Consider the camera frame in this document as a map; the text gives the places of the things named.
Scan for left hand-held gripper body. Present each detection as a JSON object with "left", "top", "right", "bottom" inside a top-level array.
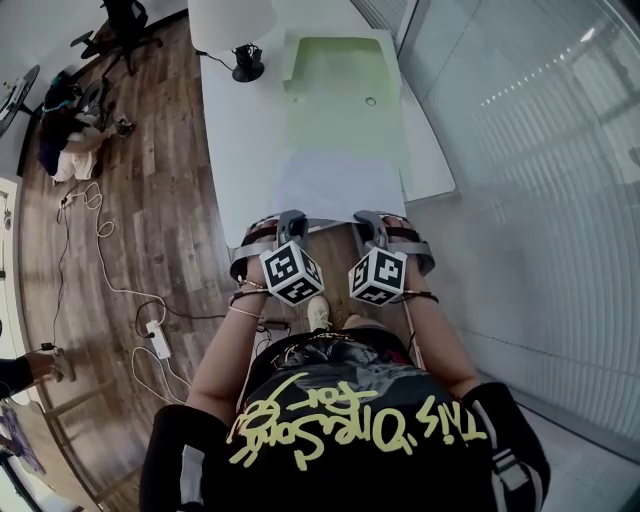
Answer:
[{"left": 229, "top": 236, "right": 326, "bottom": 307}]

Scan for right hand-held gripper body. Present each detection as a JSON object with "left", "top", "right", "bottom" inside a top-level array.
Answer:
[{"left": 347, "top": 240, "right": 437, "bottom": 307}]

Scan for grey cloth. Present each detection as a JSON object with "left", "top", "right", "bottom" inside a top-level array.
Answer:
[{"left": 272, "top": 147, "right": 409, "bottom": 225}]

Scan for light green mat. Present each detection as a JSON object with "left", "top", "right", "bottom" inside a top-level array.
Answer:
[{"left": 280, "top": 28, "right": 414, "bottom": 201}]

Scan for person's left forearm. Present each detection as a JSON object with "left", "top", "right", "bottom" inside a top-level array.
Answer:
[{"left": 185, "top": 284, "right": 266, "bottom": 416}]

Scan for person's right forearm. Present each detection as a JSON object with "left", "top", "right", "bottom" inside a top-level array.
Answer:
[{"left": 404, "top": 292, "right": 484, "bottom": 401}]

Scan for person's right hand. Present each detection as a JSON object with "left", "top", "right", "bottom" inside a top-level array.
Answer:
[{"left": 381, "top": 213, "right": 431, "bottom": 295}]

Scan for person's left hand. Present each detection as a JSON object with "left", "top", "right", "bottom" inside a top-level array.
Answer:
[{"left": 241, "top": 214, "right": 281, "bottom": 290}]

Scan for person's left white shoe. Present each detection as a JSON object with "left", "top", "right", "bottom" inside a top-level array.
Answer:
[{"left": 306, "top": 294, "right": 332, "bottom": 332}]

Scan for person's right leg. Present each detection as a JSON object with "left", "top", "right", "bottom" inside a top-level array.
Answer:
[{"left": 343, "top": 313, "right": 392, "bottom": 332}]

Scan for white power strip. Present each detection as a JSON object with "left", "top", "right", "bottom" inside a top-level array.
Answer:
[{"left": 144, "top": 319, "right": 173, "bottom": 359}]

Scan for white venetian blinds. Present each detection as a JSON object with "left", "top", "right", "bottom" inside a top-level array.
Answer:
[{"left": 394, "top": 0, "right": 640, "bottom": 451}]

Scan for person's black printed t-shirt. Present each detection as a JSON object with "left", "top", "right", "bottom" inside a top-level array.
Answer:
[{"left": 140, "top": 327, "right": 551, "bottom": 512}]

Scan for white table lamp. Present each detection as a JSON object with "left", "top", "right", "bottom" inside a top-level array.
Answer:
[{"left": 187, "top": 0, "right": 279, "bottom": 84}]

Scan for black office chair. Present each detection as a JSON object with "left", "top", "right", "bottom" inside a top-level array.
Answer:
[{"left": 69, "top": 0, "right": 164, "bottom": 76}]

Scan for wooden table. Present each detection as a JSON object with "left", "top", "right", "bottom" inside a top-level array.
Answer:
[{"left": 0, "top": 379, "right": 159, "bottom": 512}]

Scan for purple cloth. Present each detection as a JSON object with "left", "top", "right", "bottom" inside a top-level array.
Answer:
[{"left": 0, "top": 404, "right": 46, "bottom": 476}]

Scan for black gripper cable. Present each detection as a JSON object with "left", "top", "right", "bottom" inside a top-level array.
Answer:
[
  {"left": 229, "top": 287, "right": 290, "bottom": 352},
  {"left": 404, "top": 288, "right": 441, "bottom": 372}
]

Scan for looped white cable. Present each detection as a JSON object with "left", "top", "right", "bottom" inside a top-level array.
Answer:
[{"left": 130, "top": 347, "right": 194, "bottom": 406}]

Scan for long white floor cable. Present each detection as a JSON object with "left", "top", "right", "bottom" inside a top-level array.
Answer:
[{"left": 79, "top": 180, "right": 169, "bottom": 326}]

